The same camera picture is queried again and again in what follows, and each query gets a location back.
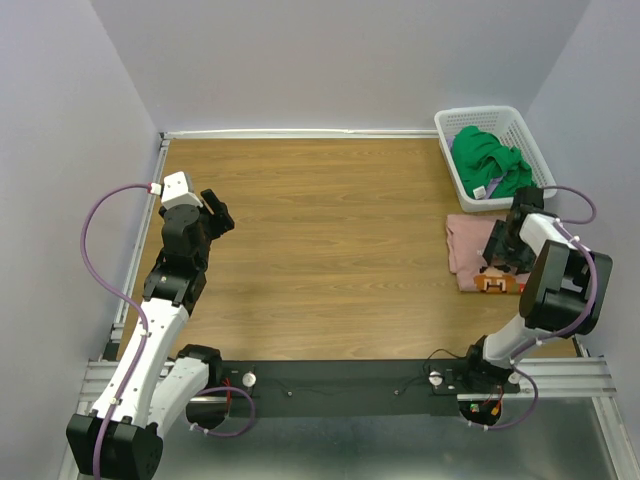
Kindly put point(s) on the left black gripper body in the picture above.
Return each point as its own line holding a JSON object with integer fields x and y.
{"x": 210, "y": 235}

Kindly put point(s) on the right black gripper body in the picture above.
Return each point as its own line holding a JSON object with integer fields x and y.
{"x": 508, "y": 249}

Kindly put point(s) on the pink printed t shirt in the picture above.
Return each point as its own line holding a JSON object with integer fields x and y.
{"x": 466, "y": 237}

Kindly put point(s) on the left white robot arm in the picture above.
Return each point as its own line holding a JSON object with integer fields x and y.
{"x": 122, "y": 437}

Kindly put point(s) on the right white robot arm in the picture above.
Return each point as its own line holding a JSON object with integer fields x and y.
{"x": 562, "y": 297}

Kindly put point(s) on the green t shirt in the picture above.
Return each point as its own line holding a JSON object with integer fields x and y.
{"x": 487, "y": 168}

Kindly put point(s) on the white plastic basket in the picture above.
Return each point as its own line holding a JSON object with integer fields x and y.
{"x": 508, "y": 125}

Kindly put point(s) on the white back edge strip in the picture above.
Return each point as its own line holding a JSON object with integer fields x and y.
{"x": 291, "y": 133}

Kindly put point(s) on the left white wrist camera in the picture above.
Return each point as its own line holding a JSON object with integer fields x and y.
{"x": 175, "y": 190}

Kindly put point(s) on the aluminium left side rail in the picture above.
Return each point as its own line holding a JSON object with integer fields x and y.
{"x": 119, "y": 321}

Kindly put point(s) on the aluminium rail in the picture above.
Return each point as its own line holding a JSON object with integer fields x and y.
{"x": 547, "y": 377}
{"x": 119, "y": 321}

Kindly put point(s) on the aluminium front rail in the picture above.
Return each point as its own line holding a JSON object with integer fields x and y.
{"x": 547, "y": 377}

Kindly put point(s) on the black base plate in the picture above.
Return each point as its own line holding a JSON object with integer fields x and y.
{"x": 271, "y": 403}

